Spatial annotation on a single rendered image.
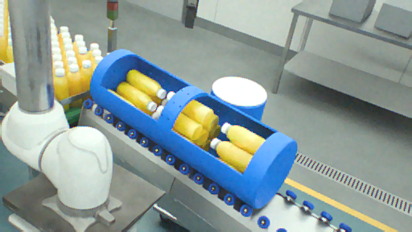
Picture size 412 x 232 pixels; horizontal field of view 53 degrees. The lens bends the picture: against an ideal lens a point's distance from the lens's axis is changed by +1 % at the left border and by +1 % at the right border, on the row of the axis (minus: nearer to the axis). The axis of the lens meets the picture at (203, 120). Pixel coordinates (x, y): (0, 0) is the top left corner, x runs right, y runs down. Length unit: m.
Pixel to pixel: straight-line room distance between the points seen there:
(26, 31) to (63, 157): 0.35
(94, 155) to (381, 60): 4.03
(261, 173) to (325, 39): 3.67
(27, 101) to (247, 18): 4.17
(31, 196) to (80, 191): 0.23
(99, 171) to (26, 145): 0.24
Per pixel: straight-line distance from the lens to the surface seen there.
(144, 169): 1.78
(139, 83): 1.84
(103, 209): 1.33
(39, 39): 1.18
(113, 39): 2.45
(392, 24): 3.98
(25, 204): 1.41
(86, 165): 1.20
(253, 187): 1.40
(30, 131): 1.30
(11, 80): 1.97
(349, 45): 4.89
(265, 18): 5.12
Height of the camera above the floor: 2.04
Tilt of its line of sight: 34 degrees down
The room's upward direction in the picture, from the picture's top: 10 degrees clockwise
